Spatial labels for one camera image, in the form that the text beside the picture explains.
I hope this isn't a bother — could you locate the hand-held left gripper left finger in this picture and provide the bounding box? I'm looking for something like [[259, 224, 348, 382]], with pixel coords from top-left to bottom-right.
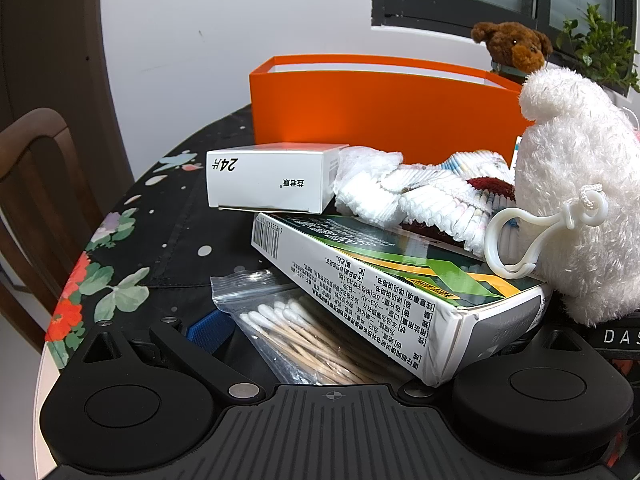
[[75, 307, 266, 403]]

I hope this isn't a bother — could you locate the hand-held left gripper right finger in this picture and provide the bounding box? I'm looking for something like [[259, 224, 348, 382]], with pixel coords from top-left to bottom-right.
[[400, 329, 601, 403]]

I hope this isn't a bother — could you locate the bag of cotton swabs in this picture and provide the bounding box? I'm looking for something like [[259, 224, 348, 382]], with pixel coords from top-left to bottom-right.
[[210, 270, 416, 386]]

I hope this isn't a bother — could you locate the green medicine box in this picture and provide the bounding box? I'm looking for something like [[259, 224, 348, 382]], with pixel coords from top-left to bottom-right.
[[251, 211, 553, 387]]

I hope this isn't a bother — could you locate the white medicine box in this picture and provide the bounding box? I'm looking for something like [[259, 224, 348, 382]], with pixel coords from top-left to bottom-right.
[[206, 143, 351, 213]]

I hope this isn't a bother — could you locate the white plush toy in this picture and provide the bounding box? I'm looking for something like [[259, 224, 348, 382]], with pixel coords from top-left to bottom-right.
[[482, 67, 640, 326]]

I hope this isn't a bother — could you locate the orange storage box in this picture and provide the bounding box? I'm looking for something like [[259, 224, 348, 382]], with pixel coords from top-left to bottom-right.
[[249, 57, 536, 168]]

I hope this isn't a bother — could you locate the white pleated cloth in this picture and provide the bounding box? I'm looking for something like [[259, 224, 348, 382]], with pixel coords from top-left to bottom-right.
[[332, 146, 521, 261]]

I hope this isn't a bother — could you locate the wooden chair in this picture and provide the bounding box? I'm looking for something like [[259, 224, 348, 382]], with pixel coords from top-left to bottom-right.
[[0, 107, 108, 356]]

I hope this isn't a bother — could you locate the green potted plant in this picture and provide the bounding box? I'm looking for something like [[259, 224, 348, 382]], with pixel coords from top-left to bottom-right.
[[556, 4, 640, 93]]

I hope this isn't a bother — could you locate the brown plush dog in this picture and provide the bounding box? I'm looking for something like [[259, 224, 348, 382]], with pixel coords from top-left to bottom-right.
[[471, 21, 554, 81]]

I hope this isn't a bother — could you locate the dark framed window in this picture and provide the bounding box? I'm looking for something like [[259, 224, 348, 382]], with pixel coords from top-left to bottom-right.
[[371, 0, 638, 98]]

